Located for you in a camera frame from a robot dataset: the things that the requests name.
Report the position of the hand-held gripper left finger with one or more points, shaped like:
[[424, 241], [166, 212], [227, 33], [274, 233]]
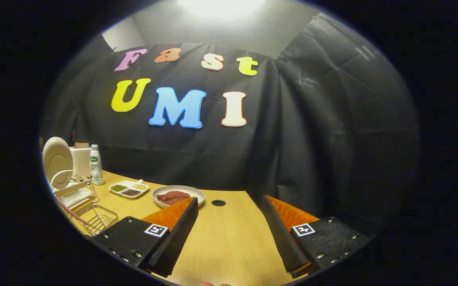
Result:
[[175, 238]]

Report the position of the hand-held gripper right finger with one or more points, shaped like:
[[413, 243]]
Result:
[[282, 238]]

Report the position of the red white striped spoon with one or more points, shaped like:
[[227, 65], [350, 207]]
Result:
[[68, 209]]

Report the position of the white round plate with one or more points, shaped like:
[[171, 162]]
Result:
[[57, 159]]

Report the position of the grey plate of meat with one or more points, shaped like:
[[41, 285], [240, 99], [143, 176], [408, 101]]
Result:
[[195, 193]]

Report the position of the white divided condiment dish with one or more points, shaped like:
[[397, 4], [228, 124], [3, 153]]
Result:
[[129, 189]]

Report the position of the red meat slice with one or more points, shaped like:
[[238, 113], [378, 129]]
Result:
[[177, 201], [171, 194]]

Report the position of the black backdrop cloth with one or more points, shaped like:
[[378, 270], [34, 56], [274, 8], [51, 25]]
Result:
[[312, 139]]

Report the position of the white green drink bottle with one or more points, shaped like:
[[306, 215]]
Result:
[[96, 169]]

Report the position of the white toaster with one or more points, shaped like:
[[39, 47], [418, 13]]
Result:
[[81, 161]]

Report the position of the brown bread slice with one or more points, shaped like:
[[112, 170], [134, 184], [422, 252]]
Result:
[[82, 145]]

